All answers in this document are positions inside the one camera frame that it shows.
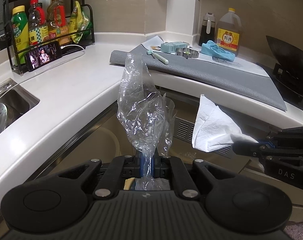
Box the red handle oil bottle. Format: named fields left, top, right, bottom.
left=47, top=0, right=71, bottom=46

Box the yellow green snack bag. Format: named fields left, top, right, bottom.
left=68, top=1, right=92, bottom=44

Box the white paper napkin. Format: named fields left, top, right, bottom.
left=192, top=94, right=257, bottom=153

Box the green yellow squeeze bottle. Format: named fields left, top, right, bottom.
left=11, top=5, right=29, bottom=51

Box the smartphone with lit screen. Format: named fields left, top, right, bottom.
left=24, top=41, right=62, bottom=72

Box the black gas stove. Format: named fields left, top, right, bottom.
left=258, top=63, right=303, bottom=110

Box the cooking wine jug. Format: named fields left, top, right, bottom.
left=215, top=8, right=242, bottom=56

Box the dark soy sauce dispenser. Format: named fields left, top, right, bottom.
left=198, top=12, right=216, bottom=46

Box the black wire spice rack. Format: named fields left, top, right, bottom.
left=3, top=0, right=95, bottom=75

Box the metal cookie cutter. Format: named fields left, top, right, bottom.
left=176, top=48, right=199, bottom=59

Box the black wok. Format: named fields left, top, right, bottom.
left=266, top=35, right=303, bottom=77

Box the teal small box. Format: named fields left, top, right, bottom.
left=160, top=42, right=189, bottom=54

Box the white charging cable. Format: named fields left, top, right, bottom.
left=36, top=44, right=86, bottom=71

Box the clear plastic bag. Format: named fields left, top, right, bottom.
left=117, top=54, right=177, bottom=191

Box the crumpled blue pink paper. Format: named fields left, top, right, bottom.
left=201, top=41, right=236, bottom=62

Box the red cap sauce bottle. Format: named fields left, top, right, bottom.
left=28, top=0, right=49, bottom=46

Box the grey counter mat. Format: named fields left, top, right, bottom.
left=109, top=43, right=288, bottom=112

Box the stainless steel sink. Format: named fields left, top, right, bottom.
left=0, top=79, right=40, bottom=134

